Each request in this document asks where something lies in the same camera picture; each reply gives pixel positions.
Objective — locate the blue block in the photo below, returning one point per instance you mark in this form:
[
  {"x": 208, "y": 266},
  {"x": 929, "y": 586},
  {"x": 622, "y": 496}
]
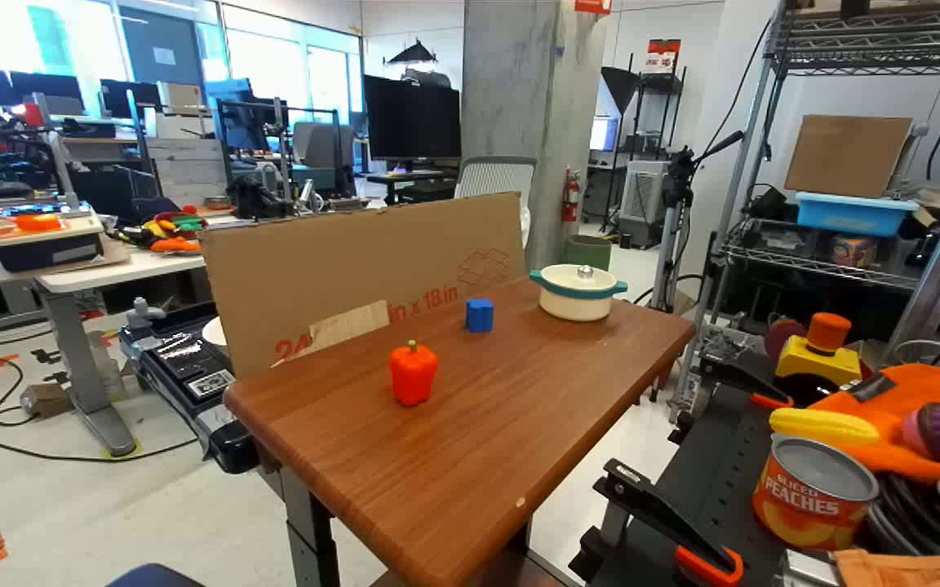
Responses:
[{"x": 476, "y": 315}]

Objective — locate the yellow orange toy block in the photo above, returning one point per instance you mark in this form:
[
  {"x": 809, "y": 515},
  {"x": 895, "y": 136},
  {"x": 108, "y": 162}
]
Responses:
[{"x": 820, "y": 351}]

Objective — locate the orange toy bell pepper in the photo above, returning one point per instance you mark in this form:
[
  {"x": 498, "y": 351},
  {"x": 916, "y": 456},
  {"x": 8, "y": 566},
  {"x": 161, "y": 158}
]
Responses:
[{"x": 413, "y": 369}]

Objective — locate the white pot with teal rim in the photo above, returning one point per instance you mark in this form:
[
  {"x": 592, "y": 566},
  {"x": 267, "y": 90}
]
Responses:
[{"x": 575, "y": 290}]

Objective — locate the red fire extinguisher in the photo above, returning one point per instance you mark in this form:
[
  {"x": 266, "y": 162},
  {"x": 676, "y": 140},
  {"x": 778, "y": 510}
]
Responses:
[{"x": 569, "y": 195}]

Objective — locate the wooden table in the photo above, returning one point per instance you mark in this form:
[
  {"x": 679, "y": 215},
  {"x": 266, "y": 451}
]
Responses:
[{"x": 440, "y": 488}]

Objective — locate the black monitor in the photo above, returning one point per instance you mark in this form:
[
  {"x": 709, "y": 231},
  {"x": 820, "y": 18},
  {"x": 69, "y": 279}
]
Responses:
[{"x": 409, "y": 123}]

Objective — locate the brown cardboard sheet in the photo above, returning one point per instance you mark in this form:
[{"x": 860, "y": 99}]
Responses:
[{"x": 274, "y": 280}]

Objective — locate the yellow toy banana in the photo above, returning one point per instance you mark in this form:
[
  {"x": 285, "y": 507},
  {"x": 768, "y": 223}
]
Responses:
[{"x": 823, "y": 426}]

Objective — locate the blue plastic bin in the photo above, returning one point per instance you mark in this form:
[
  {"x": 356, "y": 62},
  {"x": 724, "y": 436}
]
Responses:
[{"x": 851, "y": 214}]

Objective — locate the peaches tin can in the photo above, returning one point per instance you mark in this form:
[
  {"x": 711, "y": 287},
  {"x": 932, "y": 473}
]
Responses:
[{"x": 809, "y": 493}]

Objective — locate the cardboard piece on shelf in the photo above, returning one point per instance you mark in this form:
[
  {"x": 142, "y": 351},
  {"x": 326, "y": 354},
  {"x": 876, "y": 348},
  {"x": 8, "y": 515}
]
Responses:
[{"x": 846, "y": 153}]

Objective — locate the white standing desk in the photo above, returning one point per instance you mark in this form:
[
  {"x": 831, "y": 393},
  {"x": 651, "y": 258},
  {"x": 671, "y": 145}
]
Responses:
[{"x": 60, "y": 294}]

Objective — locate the white box with orange item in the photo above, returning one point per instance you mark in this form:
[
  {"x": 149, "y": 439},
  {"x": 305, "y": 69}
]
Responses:
[{"x": 51, "y": 239}]

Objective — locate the camera tripod stand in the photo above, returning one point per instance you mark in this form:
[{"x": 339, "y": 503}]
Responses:
[{"x": 676, "y": 199}]

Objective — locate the black clamp orange handle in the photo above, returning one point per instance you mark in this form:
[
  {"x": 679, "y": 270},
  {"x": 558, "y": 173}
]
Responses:
[{"x": 631, "y": 496}]

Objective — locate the metal wire shelf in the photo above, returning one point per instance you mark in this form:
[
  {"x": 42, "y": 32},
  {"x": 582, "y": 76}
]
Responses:
[{"x": 844, "y": 43}]

